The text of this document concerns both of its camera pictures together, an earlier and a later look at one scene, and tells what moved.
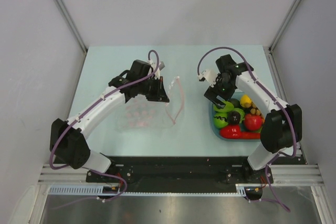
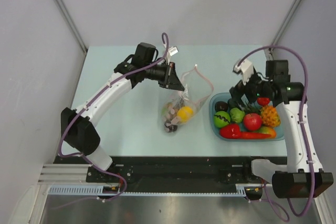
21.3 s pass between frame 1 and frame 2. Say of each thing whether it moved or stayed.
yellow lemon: moved
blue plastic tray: stayed
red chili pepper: stayed
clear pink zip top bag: moved
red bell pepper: stayed
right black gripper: moved
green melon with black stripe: stayed
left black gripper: moved
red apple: stayed
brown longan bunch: moved
